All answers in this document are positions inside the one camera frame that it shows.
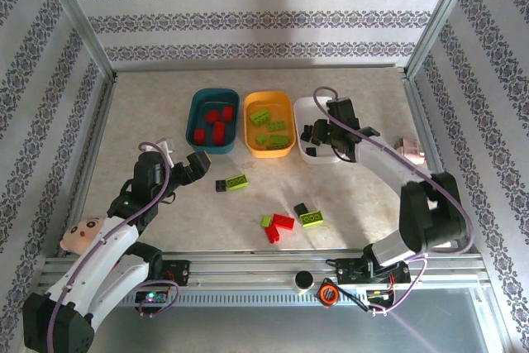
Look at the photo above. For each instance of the black lego brick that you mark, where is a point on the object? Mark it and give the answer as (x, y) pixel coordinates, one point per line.
(221, 184)
(301, 209)
(311, 151)
(305, 137)
(308, 128)

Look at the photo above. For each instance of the long red lego brick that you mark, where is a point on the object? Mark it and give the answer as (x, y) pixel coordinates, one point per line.
(219, 133)

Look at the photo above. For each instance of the small green lego brick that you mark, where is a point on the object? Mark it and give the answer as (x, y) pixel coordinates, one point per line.
(261, 139)
(266, 221)

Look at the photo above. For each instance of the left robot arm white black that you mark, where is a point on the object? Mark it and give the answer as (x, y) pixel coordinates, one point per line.
(103, 254)

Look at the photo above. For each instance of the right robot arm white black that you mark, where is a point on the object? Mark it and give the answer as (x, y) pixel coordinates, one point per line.
(384, 158)

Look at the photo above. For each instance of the white plastic container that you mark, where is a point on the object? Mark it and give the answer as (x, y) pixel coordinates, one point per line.
(303, 109)

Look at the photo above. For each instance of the yellow plastic container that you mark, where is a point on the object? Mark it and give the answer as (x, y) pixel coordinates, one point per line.
(252, 150)

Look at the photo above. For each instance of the teal plastic container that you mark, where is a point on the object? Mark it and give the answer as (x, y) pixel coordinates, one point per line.
(206, 98)

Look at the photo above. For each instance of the pink white small toy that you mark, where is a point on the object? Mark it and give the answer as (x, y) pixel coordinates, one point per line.
(409, 148)

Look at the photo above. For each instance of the cartoon doll head plush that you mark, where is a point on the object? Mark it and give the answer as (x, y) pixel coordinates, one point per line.
(84, 233)

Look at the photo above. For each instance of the controller board with LEDs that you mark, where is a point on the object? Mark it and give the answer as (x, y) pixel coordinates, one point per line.
(151, 297)

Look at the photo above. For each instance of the black round knob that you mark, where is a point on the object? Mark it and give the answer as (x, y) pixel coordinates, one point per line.
(303, 280)

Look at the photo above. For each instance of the orange black round device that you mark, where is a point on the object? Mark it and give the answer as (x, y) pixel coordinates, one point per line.
(328, 293)

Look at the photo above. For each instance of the aluminium side rail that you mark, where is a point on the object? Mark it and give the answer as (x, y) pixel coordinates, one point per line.
(422, 113)
(91, 163)

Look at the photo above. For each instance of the aluminium rear rail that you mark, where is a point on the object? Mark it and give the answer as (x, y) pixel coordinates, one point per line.
(248, 68)

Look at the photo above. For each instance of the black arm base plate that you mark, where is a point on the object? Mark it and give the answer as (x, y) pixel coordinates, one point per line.
(179, 272)
(351, 272)

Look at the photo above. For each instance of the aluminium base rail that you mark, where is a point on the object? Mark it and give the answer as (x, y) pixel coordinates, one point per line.
(248, 270)

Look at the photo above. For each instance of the aluminium frame post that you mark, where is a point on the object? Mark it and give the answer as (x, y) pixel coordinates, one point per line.
(442, 18)
(78, 18)

